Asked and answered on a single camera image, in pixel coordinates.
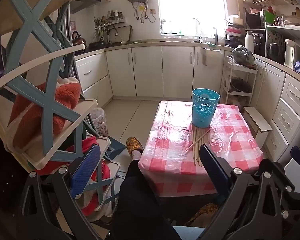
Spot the kitchen faucet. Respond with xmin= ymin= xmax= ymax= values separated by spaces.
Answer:
xmin=193 ymin=18 xmax=203 ymax=43

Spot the blue dustpan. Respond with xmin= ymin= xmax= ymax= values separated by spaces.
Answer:
xmin=106 ymin=137 xmax=126 ymax=160

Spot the red white checkered tablecloth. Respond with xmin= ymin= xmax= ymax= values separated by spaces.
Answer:
xmin=139 ymin=101 xmax=263 ymax=197

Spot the yellow patterned slipper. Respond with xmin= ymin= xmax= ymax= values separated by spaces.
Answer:
xmin=126 ymin=137 xmax=143 ymax=160

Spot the floral lined trash bin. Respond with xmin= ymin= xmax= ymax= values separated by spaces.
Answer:
xmin=91 ymin=107 xmax=109 ymax=137

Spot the person leg in black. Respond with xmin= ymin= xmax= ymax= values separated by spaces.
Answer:
xmin=111 ymin=160 xmax=180 ymax=239

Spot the teal perforated plastic basket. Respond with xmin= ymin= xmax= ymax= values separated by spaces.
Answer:
xmin=192 ymin=88 xmax=221 ymax=128

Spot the white blue shelf rack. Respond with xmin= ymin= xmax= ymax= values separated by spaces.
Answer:
xmin=0 ymin=0 xmax=121 ymax=218

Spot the white narrow storage cart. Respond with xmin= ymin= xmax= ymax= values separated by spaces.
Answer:
xmin=220 ymin=56 xmax=258 ymax=112

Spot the white hanging door bin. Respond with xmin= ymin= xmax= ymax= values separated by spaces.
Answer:
xmin=201 ymin=48 xmax=224 ymax=67

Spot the green plastic bag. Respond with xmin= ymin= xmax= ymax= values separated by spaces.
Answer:
xmin=231 ymin=45 xmax=255 ymax=67

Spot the white thermos jug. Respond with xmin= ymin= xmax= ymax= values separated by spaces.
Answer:
xmin=244 ymin=31 xmax=255 ymax=53

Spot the black wok pan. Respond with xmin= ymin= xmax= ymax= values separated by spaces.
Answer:
xmin=89 ymin=40 xmax=107 ymax=50

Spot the metal kettle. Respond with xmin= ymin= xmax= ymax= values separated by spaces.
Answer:
xmin=72 ymin=31 xmax=87 ymax=47

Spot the wall utensil rack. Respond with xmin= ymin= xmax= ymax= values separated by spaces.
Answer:
xmin=94 ymin=10 xmax=126 ymax=30

